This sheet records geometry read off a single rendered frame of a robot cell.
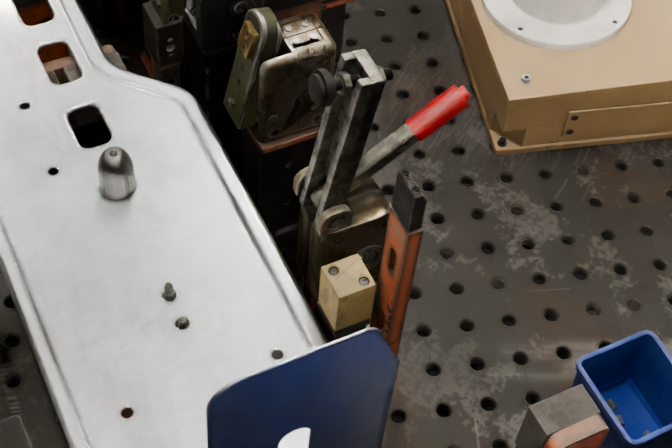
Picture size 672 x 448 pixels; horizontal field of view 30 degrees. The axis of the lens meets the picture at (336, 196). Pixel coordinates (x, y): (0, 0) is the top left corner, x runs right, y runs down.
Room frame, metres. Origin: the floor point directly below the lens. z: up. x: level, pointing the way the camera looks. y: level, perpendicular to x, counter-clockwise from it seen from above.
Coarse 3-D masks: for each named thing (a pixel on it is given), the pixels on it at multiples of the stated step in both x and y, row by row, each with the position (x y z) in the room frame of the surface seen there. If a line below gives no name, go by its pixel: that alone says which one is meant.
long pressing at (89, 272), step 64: (0, 0) 0.87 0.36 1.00; (64, 0) 0.88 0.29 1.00; (0, 64) 0.79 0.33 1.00; (0, 128) 0.71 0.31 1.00; (64, 128) 0.72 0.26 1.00; (128, 128) 0.73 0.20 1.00; (192, 128) 0.74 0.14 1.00; (0, 192) 0.64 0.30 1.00; (64, 192) 0.65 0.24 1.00; (192, 192) 0.66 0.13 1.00; (0, 256) 0.58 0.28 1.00; (64, 256) 0.58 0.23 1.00; (128, 256) 0.59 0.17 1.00; (192, 256) 0.59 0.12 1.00; (256, 256) 0.60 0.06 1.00; (64, 320) 0.52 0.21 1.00; (128, 320) 0.52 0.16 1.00; (192, 320) 0.53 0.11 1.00; (256, 320) 0.54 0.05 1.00; (64, 384) 0.46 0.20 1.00; (128, 384) 0.47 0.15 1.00; (192, 384) 0.47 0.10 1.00
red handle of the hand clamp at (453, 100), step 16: (448, 96) 0.68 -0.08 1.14; (464, 96) 0.68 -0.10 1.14; (416, 112) 0.68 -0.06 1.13; (432, 112) 0.67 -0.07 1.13; (448, 112) 0.67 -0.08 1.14; (400, 128) 0.67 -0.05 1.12; (416, 128) 0.66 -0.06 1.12; (432, 128) 0.66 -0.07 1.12; (384, 144) 0.65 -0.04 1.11; (400, 144) 0.65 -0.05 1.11; (368, 160) 0.64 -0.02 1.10; (384, 160) 0.64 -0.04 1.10; (368, 176) 0.64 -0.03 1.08; (320, 192) 0.63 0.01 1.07
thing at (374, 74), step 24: (312, 72) 0.63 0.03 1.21; (336, 72) 0.63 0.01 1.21; (360, 72) 0.64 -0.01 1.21; (384, 72) 0.65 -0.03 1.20; (312, 96) 0.62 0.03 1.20; (336, 96) 0.64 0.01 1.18; (360, 96) 0.62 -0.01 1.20; (336, 120) 0.64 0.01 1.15; (360, 120) 0.62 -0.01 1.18; (336, 144) 0.63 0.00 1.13; (360, 144) 0.62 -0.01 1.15; (312, 168) 0.63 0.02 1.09; (336, 168) 0.61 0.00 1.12; (336, 192) 0.61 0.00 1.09
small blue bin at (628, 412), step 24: (648, 336) 0.70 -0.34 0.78; (600, 360) 0.67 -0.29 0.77; (624, 360) 0.69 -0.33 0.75; (648, 360) 0.69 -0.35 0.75; (576, 384) 0.65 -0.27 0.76; (600, 384) 0.68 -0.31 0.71; (624, 384) 0.69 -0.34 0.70; (648, 384) 0.67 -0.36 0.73; (600, 408) 0.62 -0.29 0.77; (624, 408) 0.66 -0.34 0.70; (648, 408) 0.66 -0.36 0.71; (624, 432) 0.58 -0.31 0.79; (648, 432) 0.63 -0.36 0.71
